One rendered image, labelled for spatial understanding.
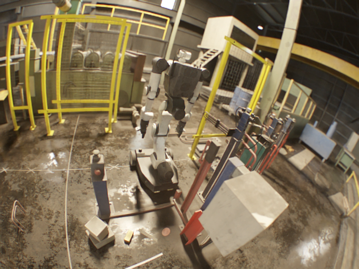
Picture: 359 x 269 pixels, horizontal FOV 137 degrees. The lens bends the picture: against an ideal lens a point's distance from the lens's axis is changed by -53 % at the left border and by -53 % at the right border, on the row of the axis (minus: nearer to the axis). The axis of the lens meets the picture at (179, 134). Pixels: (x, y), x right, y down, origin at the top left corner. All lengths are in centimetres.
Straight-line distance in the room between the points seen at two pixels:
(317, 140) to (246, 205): 650
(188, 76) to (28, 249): 210
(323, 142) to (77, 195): 738
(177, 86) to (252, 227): 110
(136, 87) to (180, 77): 223
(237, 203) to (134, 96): 309
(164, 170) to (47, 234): 138
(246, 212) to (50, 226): 159
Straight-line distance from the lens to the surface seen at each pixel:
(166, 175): 157
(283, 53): 303
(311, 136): 709
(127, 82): 330
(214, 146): 105
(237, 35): 1040
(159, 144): 172
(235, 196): 71
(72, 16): 242
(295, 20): 327
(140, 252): 146
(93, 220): 127
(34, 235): 172
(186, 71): 123
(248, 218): 70
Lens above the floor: 141
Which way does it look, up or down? 28 degrees down
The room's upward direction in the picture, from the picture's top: 16 degrees clockwise
